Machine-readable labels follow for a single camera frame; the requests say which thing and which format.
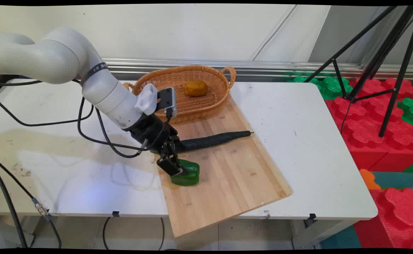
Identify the aluminium wall rail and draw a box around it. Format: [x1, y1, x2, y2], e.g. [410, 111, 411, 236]
[101, 58, 413, 80]

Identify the green foam block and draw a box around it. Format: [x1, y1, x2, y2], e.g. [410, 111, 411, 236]
[397, 97, 413, 135]
[293, 75, 354, 101]

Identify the white table leg brace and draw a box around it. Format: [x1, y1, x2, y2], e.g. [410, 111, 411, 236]
[291, 219, 359, 249]

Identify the black tripod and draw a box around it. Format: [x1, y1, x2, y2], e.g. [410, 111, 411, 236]
[304, 5, 413, 138]

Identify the thick black cable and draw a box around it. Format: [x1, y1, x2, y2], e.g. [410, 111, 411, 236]
[0, 163, 29, 249]

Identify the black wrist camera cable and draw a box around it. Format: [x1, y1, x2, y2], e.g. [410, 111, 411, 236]
[77, 95, 174, 158]

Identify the green bell pepper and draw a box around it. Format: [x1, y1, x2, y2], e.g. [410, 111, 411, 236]
[170, 159, 200, 187]

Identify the dark green cucumber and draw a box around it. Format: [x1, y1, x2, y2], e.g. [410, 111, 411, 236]
[150, 131, 254, 155]

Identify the brown potato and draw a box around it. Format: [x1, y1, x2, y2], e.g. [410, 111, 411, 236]
[184, 80, 208, 97]

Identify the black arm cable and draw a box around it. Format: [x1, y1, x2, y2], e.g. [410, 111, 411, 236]
[0, 79, 95, 127]

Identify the teal foam mat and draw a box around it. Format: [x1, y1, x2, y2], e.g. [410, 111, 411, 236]
[371, 171, 413, 190]

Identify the thin black hanging cable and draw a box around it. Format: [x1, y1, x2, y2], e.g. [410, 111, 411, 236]
[102, 217, 111, 249]
[158, 217, 165, 249]

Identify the bamboo cutting board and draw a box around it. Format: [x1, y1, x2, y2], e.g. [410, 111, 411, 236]
[145, 93, 293, 238]

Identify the orange foam piece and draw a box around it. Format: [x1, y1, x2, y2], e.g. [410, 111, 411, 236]
[359, 169, 382, 191]

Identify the woven wicker basket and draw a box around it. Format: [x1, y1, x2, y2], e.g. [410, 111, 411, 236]
[123, 65, 237, 124]

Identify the white ribbed camera mount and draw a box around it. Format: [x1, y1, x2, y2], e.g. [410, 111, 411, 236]
[134, 83, 158, 116]

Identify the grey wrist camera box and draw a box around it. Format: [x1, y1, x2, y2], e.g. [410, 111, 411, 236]
[156, 87, 178, 119]

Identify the large red foam block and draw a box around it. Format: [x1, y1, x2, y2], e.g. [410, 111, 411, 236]
[325, 78, 413, 172]

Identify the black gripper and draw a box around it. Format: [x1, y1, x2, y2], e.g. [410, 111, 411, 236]
[123, 114, 185, 177]

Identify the black cable with metal connector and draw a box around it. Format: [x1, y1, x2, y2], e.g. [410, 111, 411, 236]
[0, 155, 62, 249]

